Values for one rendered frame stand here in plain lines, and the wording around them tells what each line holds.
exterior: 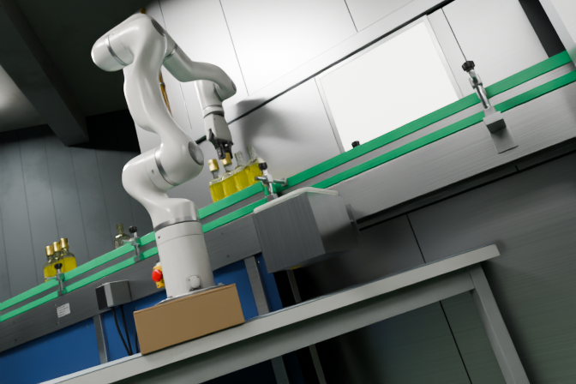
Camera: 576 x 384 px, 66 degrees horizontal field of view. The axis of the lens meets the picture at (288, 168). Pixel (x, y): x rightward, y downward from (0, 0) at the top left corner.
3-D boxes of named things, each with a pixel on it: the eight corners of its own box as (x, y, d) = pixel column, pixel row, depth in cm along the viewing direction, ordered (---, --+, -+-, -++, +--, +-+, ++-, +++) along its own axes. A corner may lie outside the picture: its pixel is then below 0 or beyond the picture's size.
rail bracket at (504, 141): (518, 147, 112) (482, 70, 118) (514, 135, 98) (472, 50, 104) (498, 154, 114) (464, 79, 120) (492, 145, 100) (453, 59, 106)
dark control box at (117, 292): (132, 303, 158) (128, 279, 161) (113, 306, 151) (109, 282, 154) (117, 308, 162) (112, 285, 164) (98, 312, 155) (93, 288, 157)
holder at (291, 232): (366, 247, 127) (349, 196, 131) (326, 253, 103) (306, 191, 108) (315, 264, 134) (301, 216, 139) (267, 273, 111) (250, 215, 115)
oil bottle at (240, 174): (267, 219, 155) (251, 163, 161) (259, 219, 150) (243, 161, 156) (255, 224, 158) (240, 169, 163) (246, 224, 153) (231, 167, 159)
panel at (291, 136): (469, 108, 137) (428, 18, 146) (467, 106, 134) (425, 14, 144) (243, 209, 175) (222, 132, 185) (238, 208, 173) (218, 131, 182)
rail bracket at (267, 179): (294, 201, 142) (284, 165, 146) (267, 198, 128) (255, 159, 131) (287, 204, 144) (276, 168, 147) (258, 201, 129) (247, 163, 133)
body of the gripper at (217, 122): (215, 122, 175) (222, 147, 172) (197, 117, 166) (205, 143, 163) (230, 113, 172) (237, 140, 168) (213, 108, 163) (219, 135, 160)
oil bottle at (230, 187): (255, 224, 158) (239, 169, 164) (245, 224, 153) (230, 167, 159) (243, 229, 160) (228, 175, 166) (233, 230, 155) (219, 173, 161)
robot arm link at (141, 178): (183, 219, 109) (165, 134, 117) (124, 243, 114) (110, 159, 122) (209, 223, 120) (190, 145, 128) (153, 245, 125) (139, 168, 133)
